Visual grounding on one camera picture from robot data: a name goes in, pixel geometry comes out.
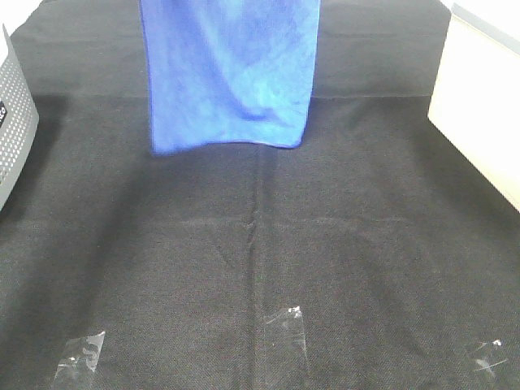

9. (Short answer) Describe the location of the black table cloth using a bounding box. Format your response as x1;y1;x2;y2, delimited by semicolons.
1;1;519;389

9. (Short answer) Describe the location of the right clear tape strip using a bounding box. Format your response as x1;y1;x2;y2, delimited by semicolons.
466;339;509;379

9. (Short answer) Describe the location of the clear tape strip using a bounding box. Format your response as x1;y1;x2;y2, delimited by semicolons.
466;339;509;379
51;331;106;390
263;305;307;363

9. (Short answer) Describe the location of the white slotted box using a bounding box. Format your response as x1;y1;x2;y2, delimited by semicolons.
428;1;519;208

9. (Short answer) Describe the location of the middle clear tape strip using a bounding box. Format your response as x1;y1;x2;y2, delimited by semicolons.
263;305;307;363

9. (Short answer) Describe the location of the grey perforated basket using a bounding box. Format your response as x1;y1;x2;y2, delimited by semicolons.
1;28;39;205

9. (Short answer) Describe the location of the left clear tape strip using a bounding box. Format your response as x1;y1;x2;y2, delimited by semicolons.
51;331;106;390

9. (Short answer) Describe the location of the blue microfiber towel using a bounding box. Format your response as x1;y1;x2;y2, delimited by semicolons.
140;1;321;155

